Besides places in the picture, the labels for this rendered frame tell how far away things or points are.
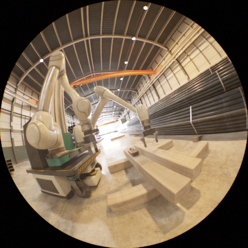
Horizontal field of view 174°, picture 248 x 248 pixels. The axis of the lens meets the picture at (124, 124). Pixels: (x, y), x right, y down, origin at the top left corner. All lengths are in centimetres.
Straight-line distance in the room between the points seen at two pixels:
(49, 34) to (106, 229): 1020
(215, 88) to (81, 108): 147
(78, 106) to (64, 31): 949
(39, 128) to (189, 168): 74
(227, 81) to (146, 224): 149
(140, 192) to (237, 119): 124
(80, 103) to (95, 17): 937
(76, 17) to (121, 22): 406
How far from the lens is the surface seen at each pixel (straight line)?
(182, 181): 40
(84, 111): 45
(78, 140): 105
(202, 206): 56
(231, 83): 137
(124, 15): 963
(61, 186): 78
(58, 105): 121
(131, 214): 57
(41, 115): 52
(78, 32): 996
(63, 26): 966
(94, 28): 988
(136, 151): 79
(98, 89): 96
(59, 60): 78
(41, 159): 96
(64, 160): 67
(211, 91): 140
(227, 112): 120
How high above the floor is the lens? 48
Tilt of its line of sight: 3 degrees up
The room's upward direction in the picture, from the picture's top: 17 degrees counter-clockwise
